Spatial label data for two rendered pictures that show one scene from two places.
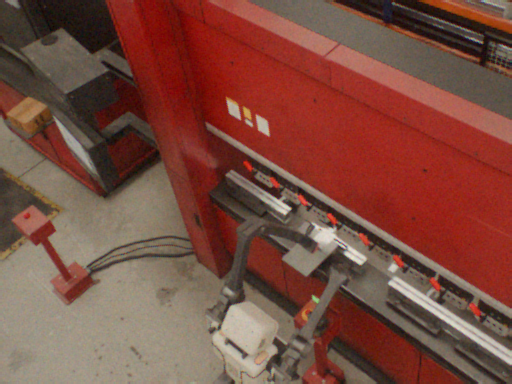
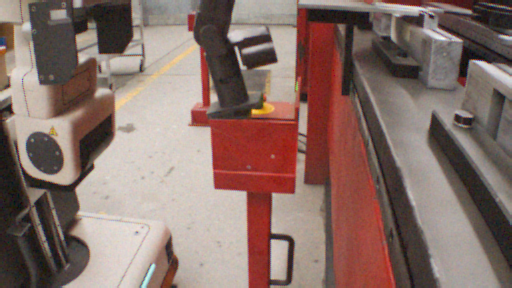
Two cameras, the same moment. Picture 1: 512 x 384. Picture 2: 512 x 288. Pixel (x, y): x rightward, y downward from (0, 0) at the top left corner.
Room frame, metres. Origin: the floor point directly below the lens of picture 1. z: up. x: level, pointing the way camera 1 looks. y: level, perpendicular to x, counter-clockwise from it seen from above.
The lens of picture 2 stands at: (1.25, -0.69, 1.07)
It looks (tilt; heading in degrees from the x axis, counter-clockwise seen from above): 25 degrees down; 46
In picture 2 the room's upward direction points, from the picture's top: straight up
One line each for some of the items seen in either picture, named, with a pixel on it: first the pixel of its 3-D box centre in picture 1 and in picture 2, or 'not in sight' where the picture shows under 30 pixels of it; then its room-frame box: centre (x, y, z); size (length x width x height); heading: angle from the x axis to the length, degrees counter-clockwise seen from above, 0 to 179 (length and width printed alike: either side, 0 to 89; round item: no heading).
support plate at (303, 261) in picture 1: (310, 252); (354, 5); (2.05, -0.19, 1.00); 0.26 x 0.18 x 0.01; 128
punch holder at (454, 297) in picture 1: (456, 287); not in sight; (1.53, -0.79, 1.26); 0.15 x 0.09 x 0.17; 38
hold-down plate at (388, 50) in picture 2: (327, 256); (392, 54); (2.08, -0.29, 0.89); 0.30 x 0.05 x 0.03; 38
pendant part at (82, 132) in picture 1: (87, 146); not in sight; (2.74, 0.91, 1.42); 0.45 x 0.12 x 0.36; 31
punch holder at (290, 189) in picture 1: (293, 185); not in sight; (2.32, -0.17, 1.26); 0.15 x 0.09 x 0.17; 38
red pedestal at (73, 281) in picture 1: (52, 254); (204, 66); (2.84, 1.48, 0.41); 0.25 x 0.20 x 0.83; 128
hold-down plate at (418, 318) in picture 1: (413, 314); (490, 174); (1.63, -0.64, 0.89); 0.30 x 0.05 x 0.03; 38
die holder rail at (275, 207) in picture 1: (258, 196); (377, 15); (2.58, 0.03, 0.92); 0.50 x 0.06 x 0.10; 38
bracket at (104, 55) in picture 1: (110, 76); not in sight; (3.00, 0.71, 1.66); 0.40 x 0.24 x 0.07; 38
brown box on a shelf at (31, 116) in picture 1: (27, 114); not in sight; (3.57, 1.47, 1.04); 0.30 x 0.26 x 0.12; 39
